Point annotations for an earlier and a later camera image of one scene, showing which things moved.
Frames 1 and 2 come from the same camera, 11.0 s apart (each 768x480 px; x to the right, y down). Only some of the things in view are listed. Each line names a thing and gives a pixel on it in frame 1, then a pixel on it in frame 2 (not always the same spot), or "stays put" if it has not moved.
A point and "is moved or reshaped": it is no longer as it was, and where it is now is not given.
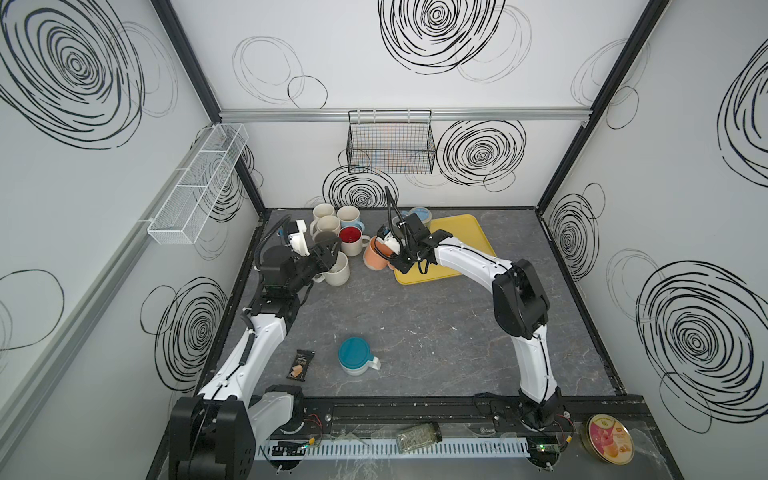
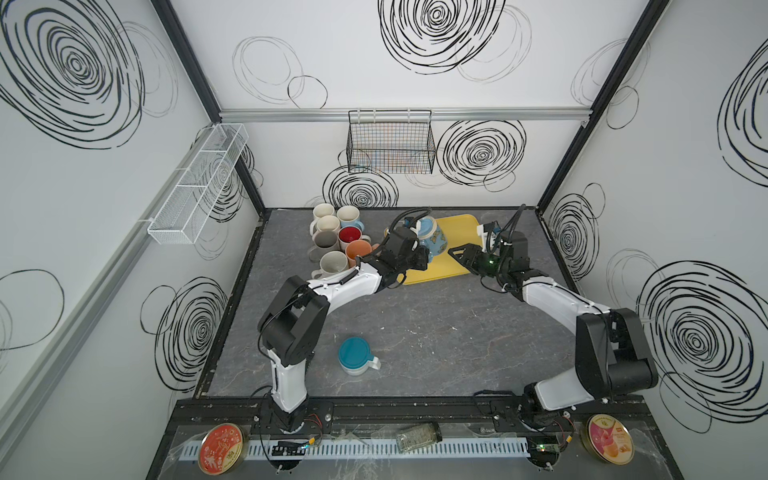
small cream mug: x=352 y=241 stays put
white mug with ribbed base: x=322 y=210 stays put
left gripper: x=324 y=255 to x=414 y=257
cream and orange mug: x=377 y=256 is moved or reshaped
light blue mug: x=348 y=216 stays put
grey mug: x=327 y=236 stays put
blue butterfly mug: x=424 y=213 is moved or reshaped
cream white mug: x=324 y=223 stays put
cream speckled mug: x=339 y=273 stays put
